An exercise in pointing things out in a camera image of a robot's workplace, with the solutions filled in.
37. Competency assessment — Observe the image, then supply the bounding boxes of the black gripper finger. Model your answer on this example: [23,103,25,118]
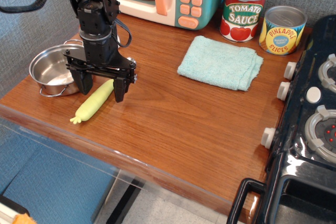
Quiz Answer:
[113,77,130,103]
[70,70,93,95]

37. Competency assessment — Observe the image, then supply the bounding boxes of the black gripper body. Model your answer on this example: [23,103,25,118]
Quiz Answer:
[64,28,127,72]

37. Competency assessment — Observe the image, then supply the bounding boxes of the spoon with yellow-green handle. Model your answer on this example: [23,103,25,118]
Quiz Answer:
[69,57,137,125]

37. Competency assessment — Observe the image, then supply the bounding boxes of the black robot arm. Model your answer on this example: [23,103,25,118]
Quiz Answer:
[64,0,137,102]

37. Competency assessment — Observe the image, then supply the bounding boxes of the small steel pot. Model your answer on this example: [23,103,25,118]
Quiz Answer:
[29,40,83,97]

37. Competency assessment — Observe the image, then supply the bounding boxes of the light blue folded cloth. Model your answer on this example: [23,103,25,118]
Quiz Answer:
[177,36,264,91]

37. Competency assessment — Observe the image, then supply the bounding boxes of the tomato sauce can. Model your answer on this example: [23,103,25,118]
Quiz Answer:
[220,0,266,42]

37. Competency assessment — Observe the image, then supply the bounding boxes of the white stove knob front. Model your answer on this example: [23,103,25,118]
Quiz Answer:
[261,127,276,149]

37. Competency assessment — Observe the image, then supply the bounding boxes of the white stove knob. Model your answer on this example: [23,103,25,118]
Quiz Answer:
[277,82,290,101]
[261,127,276,149]
[283,61,297,80]

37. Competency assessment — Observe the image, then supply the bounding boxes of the white stove knob middle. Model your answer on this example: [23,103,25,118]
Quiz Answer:
[277,82,290,101]

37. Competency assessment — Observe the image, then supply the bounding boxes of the white stove knob rear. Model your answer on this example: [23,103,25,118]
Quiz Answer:
[283,61,297,80]

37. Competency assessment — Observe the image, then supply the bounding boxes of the pineapple slices can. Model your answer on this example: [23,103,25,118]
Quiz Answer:
[259,6,308,56]

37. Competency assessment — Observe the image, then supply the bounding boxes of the black toy stove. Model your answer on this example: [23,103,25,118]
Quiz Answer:
[227,15,335,223]

